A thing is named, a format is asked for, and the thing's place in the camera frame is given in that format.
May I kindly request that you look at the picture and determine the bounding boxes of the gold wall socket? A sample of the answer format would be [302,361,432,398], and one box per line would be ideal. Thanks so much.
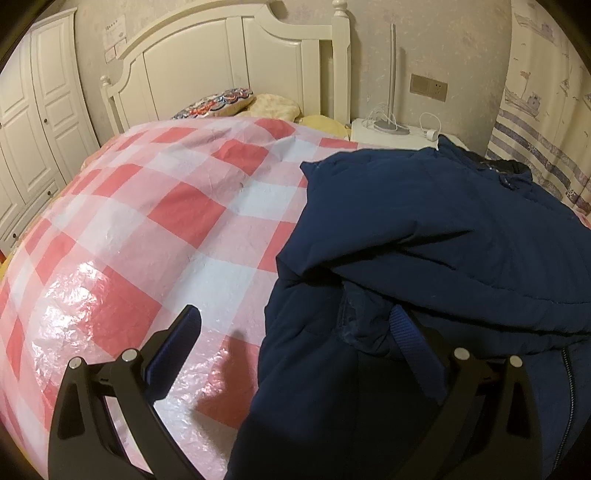
[410,74,448,102]

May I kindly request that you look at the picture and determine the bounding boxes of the cream floral pillow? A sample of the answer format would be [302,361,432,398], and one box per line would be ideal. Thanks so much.
[238,93,302,121]

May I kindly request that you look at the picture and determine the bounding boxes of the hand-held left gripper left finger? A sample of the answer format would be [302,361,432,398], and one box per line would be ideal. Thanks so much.
[47,305,202,480]

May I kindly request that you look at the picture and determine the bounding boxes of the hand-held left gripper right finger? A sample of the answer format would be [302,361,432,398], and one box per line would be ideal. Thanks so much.
[390,307,552,480]

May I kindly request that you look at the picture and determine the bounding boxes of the navy blue padded jacket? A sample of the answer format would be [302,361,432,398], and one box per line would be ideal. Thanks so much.
[225,137,591,480]

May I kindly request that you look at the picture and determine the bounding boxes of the white panelled wardrobe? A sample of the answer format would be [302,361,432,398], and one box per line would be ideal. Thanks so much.
[0,9,100,254]

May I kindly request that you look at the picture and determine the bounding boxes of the white wooden bed headboard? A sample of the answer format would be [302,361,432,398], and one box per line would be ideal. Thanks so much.
[100,0,352,134]

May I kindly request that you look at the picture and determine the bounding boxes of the white nightstand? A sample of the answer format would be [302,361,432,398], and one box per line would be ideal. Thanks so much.
[349,117,467,151]

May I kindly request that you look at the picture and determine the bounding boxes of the white desk lamp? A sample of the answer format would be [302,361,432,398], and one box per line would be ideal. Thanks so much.
[373,24,411,134]

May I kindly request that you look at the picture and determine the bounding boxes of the white cable with plug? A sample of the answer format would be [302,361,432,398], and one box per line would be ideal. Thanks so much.
[418,113,439,141]

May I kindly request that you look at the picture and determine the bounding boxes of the red white checkered bed cover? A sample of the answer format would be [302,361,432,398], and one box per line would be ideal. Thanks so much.
[0,115,361,480]

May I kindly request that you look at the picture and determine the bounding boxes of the patterned round pillow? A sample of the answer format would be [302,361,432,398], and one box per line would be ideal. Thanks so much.
[173,86,256,120]

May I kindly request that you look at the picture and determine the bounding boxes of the striped printed curtain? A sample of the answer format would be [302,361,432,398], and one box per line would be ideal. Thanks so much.
[485,0,591,213]

